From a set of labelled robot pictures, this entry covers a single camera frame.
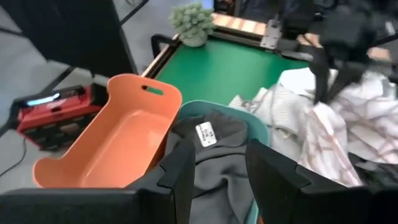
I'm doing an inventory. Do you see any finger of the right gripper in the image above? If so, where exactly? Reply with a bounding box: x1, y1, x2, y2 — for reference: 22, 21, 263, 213
309, 49, 331, 105
326, 62, 358, 102

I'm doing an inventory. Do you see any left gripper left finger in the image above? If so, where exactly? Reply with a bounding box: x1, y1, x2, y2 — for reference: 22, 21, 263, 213
0, 142, 197, 224

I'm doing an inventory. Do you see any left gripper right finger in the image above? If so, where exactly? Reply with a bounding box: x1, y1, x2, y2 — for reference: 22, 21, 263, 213
244, 139, 398, 224

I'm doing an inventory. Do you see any white towel grey pattern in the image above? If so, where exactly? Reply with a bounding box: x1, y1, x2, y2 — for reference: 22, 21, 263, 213
276, 67, 340, 96

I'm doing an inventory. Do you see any white towel red check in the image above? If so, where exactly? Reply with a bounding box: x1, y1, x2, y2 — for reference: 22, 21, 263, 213
298, 70, 398, 188

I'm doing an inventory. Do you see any dark grey plain towel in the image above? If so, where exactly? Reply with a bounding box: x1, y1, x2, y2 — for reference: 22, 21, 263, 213
164, 108, 259, 224

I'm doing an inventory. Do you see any orange plastic basket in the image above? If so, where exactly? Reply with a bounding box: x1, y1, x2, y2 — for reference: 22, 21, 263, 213
32, 73, 183, 190

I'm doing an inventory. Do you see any teal plastic basket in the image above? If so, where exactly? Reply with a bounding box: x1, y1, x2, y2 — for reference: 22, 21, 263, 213
177, 100, 271, 224

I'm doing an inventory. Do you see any green artificial potted plant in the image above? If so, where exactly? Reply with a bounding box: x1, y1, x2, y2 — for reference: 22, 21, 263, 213
169, 2, 216, 48

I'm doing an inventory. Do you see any black standing panel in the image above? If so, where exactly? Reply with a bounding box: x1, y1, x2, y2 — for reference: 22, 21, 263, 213
0, 0, 139, 78

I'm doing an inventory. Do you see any black metal table frame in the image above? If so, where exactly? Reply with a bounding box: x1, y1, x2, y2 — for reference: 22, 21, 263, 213
141, 27, 315, 78

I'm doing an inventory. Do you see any black table corner handle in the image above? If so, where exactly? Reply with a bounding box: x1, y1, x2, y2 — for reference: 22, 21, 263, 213
150, 33, 177, 60

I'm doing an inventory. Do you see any black floor cable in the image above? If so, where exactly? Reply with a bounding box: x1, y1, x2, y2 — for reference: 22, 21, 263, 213
0, 136, 27, 179

